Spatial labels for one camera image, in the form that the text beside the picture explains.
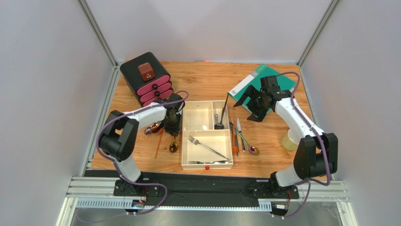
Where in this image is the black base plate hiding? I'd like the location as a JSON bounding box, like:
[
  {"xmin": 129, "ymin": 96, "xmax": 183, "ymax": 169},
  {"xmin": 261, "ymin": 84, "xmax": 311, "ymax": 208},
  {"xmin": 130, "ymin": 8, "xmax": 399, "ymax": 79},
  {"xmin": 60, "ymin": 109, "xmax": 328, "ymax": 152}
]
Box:
[{"xmin": 84, "ymin": 170, "xmax": 299, "ymax": 207}]

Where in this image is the silver table knife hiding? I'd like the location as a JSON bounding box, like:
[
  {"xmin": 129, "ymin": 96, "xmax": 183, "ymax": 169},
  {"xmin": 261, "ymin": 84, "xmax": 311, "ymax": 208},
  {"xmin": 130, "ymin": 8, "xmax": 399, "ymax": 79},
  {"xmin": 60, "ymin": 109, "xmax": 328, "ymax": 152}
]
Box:
[{"xmin": 236, "ymin": 118, "xmax": 247, "ymax": 152}]

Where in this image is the silver fork diagonal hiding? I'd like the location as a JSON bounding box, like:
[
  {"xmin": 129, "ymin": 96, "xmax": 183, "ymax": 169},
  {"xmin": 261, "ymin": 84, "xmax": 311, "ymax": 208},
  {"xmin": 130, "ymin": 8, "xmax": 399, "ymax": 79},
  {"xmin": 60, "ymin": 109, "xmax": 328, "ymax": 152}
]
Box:
[{"xmin": 187, "ymin": 136, "xmax": 229, "ymax": 160}]

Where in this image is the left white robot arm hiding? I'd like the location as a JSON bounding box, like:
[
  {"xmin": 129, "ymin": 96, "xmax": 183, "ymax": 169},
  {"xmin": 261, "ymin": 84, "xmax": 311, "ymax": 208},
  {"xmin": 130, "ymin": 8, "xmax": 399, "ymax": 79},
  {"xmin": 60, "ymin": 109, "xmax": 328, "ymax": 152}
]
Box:
[{"xmin": 96, "ymin": 93, "xmax": 186, "ymax": 186}]

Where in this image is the black pink drawer box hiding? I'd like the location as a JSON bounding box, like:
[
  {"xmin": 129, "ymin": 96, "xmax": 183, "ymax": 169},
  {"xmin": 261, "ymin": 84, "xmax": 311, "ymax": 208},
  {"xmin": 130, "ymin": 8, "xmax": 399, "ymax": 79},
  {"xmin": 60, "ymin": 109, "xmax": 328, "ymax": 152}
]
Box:
[{"xmin": 120, "ymin": 52, "xmax": 173, "ymax": 107}]

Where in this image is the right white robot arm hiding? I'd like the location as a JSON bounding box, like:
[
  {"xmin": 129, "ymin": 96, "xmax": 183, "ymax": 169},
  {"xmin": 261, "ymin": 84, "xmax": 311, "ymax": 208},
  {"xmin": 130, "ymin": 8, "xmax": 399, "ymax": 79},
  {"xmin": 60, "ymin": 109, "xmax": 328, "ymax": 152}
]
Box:
[{"xmin": 235, "ymin": 75, "xmax": 338, "ymax": 188}]

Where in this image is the aluminium frame rail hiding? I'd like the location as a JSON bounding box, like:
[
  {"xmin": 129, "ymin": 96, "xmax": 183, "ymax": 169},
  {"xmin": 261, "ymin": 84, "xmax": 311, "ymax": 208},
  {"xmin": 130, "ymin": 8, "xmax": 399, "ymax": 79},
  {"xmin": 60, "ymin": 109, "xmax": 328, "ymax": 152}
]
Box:
[{"xmin": 57, "ymin": 172, "xmax": 357, "ymax": 226}]

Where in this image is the blue-grey chopstick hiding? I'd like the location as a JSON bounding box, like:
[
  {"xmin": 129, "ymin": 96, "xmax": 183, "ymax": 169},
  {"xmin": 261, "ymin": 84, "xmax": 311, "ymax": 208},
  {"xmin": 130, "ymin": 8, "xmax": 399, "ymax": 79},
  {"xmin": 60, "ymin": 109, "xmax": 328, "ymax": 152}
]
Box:
[{"xmin": 233, "ymin": 122, "xmax": 239, "ymax": 157}]

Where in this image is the gold ornate spoon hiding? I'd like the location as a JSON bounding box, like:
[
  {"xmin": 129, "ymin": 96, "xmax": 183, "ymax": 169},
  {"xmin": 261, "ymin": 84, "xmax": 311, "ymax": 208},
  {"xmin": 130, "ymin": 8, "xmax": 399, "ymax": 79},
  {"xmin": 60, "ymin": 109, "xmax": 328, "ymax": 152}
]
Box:
[{"xmin": 169, "ymin": 141, "xmax": 179, "ymax": 153}]

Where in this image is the yellow-green mug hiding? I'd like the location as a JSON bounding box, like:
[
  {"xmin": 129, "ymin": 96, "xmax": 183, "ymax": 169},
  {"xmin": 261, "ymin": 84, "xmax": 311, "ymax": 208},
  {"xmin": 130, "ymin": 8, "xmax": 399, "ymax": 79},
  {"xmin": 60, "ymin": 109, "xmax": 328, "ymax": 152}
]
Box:
[{"xmin": 282, "ymin": 129, "xmax": 299, "ymax": 151}]

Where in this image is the black spoon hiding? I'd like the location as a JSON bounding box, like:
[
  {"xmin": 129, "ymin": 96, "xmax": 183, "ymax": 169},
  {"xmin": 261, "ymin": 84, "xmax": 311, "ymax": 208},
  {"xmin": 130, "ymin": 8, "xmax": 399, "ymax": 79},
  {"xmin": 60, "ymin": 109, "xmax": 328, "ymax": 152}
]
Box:
[{"xmin": 214, "ymin": 93, "xmax": 229, "ymax": 129}]

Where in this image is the iridescent long spoon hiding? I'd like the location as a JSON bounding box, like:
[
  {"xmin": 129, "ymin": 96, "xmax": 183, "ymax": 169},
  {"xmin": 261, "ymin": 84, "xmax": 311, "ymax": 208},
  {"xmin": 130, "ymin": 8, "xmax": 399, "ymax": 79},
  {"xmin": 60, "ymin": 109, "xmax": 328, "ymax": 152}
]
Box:
[{"xmin": 230, "ymin": 122, "xmax": 259, "ymax": 155}]

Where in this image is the brown cube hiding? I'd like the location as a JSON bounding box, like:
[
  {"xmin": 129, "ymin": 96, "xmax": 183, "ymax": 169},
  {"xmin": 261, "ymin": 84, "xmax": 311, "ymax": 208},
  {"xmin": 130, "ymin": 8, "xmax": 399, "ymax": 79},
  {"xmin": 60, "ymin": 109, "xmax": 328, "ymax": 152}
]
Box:
[{"xmin": 137, "ymin": 62, "xmax": 155, "ymax": 81}]

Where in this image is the orange chopstick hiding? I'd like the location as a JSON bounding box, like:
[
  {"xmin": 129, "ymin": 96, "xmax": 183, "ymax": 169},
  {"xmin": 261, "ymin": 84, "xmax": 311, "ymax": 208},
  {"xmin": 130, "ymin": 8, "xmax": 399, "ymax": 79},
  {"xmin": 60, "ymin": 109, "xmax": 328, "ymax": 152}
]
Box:
[{"xmin": 154, "ymin": 129, "xmax": 164, "ymax": 159}]

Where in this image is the orange spoon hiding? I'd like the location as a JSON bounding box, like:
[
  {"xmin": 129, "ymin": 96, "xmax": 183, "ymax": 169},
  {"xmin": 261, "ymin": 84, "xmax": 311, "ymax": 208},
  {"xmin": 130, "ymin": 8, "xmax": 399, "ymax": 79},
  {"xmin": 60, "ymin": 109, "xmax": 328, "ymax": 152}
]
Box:
[{"xmin": 230, "ymin": 121, "xmax": 239, "ymax": 156}]

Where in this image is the white divided utensil tray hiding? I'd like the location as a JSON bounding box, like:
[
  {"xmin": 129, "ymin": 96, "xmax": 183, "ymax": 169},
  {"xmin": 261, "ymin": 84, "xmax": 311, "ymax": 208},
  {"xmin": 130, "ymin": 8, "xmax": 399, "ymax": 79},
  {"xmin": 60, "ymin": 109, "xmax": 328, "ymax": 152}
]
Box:
[{"xmin": 181, "ymin": 100, "xmax": 233, "ymax": 170}]

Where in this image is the silver fork front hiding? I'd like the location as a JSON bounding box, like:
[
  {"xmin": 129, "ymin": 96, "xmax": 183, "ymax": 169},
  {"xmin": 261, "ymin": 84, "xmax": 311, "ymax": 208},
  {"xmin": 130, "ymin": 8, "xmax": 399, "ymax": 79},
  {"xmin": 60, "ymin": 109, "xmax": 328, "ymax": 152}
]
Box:
[{"xmin": 188, "ymin": 161, "xmax": 230, "ymax": 164}]

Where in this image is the green notebook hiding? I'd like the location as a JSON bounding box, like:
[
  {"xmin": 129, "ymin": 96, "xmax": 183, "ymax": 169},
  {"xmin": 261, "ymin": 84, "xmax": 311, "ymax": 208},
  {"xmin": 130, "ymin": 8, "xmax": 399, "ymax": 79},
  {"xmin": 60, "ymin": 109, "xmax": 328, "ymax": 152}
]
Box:
[{"xmin": 228, "ymin": 64, "xmax": 296, "ymax": 101}]

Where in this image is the iridescent rainbow spoon left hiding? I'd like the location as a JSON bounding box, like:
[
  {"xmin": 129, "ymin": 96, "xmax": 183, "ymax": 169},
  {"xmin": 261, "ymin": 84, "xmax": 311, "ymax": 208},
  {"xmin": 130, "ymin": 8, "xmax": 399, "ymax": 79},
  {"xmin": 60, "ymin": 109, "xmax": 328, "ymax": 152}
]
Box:
[{"xmin": 150, "ymin": 122, "xmax": 164, "ymax": 134}]

